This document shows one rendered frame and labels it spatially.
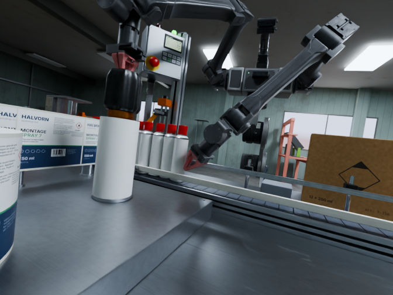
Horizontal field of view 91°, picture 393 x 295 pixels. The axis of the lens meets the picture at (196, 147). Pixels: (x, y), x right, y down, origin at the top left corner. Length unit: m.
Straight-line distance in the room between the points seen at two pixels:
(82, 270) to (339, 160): 0.79
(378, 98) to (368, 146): 7.94
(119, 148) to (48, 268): 0.25
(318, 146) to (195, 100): 7.82
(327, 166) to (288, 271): 0.49
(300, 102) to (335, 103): 1.10
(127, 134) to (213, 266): 0.31
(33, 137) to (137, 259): 0.41
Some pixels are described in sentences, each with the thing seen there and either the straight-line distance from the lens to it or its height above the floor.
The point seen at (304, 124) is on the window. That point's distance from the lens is 8.00.
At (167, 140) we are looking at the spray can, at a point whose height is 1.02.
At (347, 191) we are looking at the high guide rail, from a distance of 0.68.
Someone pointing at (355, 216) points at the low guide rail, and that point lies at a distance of 0.62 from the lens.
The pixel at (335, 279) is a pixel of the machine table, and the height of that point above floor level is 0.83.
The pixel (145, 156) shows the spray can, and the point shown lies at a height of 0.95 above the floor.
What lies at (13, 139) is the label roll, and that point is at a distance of 0.29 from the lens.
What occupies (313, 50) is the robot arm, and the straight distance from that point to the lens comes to 0.76.
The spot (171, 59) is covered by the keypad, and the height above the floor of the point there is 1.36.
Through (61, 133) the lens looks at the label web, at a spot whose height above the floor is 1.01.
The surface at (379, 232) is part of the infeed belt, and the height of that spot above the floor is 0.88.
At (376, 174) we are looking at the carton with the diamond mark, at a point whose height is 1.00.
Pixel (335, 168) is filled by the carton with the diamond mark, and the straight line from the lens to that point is 0.85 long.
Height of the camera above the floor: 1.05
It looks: 3 degrees down
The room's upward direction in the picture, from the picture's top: 7 degrees clockwise
